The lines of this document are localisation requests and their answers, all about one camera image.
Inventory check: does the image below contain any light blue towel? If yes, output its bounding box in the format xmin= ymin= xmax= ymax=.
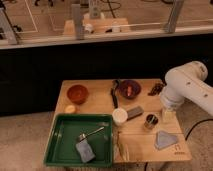
xmin=155 ymin=131 xmax=178 ymax=150

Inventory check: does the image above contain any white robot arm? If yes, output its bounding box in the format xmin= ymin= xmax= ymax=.
xmin=160 ymin=61 xmax=213 ymax=123

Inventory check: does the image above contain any orange-brown bowl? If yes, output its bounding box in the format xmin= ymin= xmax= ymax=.
xmin=67 ymin=85 xmax=89 ymax=105

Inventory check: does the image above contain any dark grape bunch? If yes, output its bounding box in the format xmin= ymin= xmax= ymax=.
xmin=148 ymin=83 xmax=164 ymax=96

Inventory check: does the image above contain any light wooden table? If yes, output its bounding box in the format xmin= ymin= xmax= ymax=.
xmin=55 ymin=79 xmax=191 ymax=163

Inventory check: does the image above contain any orange carrot toy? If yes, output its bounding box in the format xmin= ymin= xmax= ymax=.
xmin=127 ymin=86 xmax=132 ymax=97

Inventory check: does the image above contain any white cup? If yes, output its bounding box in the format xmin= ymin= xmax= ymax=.
xmin=112 ymin=108 xmax=128 ymax=126

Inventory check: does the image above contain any yellowish utensil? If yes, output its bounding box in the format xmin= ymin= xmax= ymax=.
xmin=117 ymin=134 xmax=129 ymax=162

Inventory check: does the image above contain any black brush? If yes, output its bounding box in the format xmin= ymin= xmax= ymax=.
xmin=110 ymin=79 xmax=119 ymax=109

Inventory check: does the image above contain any metal spoon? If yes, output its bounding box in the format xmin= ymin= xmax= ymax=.
xmin=78 ymin=127 xmax=104 ymax=141

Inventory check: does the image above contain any blue-grey sponge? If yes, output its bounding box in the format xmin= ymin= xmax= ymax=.
xmin=76 ymin=139 xmax=95 ymax=163

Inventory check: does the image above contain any small yellow round fruit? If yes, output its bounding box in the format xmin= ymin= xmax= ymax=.
xmin=64 ymin=105 xmax=77 ymax=114

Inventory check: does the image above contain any green plastic tray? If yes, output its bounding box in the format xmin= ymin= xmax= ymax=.
xmin=44 ymin=114 xmax=113 ymax=167

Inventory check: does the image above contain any black cable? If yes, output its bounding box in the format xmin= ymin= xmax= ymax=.
xmin=185 ymin=118 xmax=213 ymax=141

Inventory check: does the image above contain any grey metal post right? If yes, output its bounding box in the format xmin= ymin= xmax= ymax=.
xmin=165 ymin=0 xmax=184 ymax=33

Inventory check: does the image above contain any grey metal post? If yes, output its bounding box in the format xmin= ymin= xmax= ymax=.
xmin=71 ymin=4 xmax=84 ymax=40
xmin=165 ymin=0 xmax=184 ymax=33

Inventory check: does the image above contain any grey metal post left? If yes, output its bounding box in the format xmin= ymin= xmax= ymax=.
xmin=71 ymin=4 xmax=84 ymax=40

